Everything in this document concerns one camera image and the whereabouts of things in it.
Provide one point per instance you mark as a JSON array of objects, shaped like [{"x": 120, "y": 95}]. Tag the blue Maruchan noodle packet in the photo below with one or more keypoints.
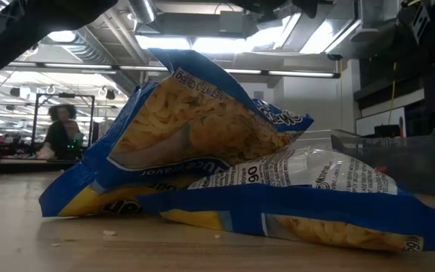
[
  {"x": 278, "y": 206},
  {"x": 187, "y": 124}
]

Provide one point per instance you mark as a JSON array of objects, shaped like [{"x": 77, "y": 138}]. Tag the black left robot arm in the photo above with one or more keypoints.
[{"x": 32, "y": 30}]

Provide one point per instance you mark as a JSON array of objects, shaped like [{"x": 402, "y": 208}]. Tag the long ceiling light bar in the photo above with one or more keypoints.
[{"x": 297, "y": 73}]

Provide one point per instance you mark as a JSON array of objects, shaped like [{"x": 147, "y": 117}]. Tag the white board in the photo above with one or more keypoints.
[{"x": 380, "y": 119}]

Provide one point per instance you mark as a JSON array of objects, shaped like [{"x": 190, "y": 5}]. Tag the black box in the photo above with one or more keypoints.
[{"x": 387, "y": 131}]

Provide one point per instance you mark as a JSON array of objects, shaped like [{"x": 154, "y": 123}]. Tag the black ceiling speaker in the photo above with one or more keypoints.
[
  {"x": 14, "y": 91},
  {"x": 110, "y": 94}
]

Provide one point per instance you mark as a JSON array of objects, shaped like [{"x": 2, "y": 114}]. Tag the smoky grey plastic bin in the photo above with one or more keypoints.
[{"x": 421, "y": 166}]

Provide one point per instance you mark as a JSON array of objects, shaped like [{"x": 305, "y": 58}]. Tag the person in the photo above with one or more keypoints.
[{"x": 60, "y": 136}]

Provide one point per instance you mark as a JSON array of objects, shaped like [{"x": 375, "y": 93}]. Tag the small noodle crumb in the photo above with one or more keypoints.
[{"x": 108, "y": 233}]

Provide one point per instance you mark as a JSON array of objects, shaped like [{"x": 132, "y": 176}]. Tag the long dark bench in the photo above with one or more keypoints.
[{"x": 21, "y": 166}]

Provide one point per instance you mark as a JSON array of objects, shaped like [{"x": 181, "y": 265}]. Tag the round metal air duct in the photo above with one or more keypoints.
[{"x": 142, "y": 9}]

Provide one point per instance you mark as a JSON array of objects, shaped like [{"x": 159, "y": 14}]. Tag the black robot station frame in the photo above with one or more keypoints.
[{"x": 34, "y": 121}]

